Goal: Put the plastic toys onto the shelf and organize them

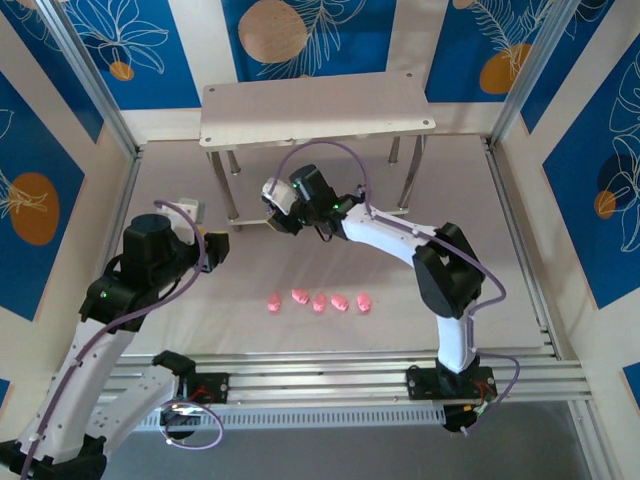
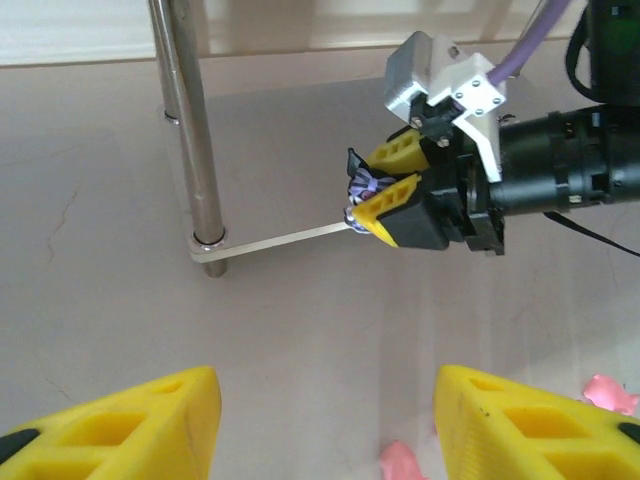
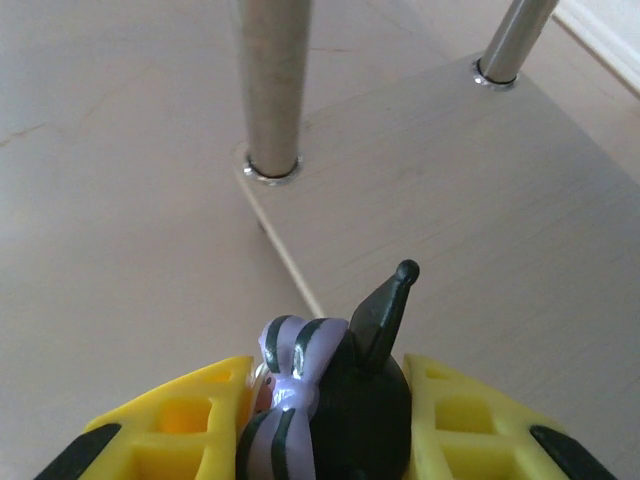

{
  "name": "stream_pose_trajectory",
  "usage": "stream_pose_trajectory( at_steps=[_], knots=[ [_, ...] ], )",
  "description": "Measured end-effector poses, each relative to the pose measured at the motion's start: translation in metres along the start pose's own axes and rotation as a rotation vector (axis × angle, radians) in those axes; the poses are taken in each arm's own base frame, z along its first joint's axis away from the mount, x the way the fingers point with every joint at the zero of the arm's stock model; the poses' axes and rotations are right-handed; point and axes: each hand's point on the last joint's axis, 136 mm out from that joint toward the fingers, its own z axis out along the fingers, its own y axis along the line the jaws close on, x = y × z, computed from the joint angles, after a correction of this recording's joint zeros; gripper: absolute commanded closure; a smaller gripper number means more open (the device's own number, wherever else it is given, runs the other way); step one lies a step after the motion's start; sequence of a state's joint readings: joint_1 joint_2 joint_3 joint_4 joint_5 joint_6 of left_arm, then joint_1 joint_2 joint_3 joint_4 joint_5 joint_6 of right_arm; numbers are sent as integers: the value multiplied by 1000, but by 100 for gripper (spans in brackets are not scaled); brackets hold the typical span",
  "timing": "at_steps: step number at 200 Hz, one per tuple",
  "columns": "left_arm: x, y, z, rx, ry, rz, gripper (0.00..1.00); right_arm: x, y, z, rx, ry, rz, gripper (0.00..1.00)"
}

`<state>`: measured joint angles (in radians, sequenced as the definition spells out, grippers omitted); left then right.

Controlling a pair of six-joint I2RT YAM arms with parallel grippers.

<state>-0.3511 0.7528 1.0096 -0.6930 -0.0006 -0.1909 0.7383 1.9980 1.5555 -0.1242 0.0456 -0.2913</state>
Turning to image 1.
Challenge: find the two-tier shelf with chrome legs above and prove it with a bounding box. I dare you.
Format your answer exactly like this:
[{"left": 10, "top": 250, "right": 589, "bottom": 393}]
[{"left": 198, "top": 69, "right": 437, "bottom": 234}]

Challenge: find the small controller board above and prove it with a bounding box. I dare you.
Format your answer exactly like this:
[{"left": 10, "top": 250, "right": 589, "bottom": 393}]
[
  {"left": 159, "top": 402, "right": 204, "bottom": 439},
  {"left": 442, "top": 399, "right": 496, "bottom": 436}
]

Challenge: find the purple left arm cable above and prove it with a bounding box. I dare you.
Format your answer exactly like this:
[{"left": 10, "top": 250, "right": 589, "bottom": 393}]
[{"left": 19, "top": 199, "right": 225, "bottom": 480}]

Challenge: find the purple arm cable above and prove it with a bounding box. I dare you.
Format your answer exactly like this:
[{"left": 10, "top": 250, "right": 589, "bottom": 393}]
[
  {"left": 19, "top": 199, "right": 225, "bottom": 480},
  {"left": 273, "top": 139, "right": 521, "bottom": 436}
]

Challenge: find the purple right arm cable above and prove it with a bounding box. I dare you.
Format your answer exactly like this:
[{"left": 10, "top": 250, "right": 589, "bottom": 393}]
[{"left": 273, "top": 139, "right": 521, "bottom": 436}]

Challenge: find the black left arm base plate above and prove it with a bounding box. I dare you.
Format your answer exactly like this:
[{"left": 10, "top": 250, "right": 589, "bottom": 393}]
[{"left": 182, "top": 372, "right": 231, "bottom": 405}]

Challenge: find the aluminium mounting rail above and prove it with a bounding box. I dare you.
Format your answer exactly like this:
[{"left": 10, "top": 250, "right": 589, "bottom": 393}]
[{"left": 47, "top": 349, "right": 586, "bottom": 416}]

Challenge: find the aluminium upright post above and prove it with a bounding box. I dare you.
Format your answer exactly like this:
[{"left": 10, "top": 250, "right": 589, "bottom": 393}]
[
  {"left": 34, "top": 0, "right": 141, "bottom": 159},
  {"left": 487, "top": 0, "right": 591, "bottom": 151}
]

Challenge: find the white perforated cable duct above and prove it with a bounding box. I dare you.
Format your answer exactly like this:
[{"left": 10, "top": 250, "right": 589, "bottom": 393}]
[{"left": 134, "top": 404, "right": 447, "bottom": 432}]

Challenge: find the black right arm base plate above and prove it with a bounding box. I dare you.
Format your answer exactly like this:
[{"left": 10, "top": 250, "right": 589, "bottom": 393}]
[{"left": 405, "top": 365, "right": 497, "bottom": 401}]

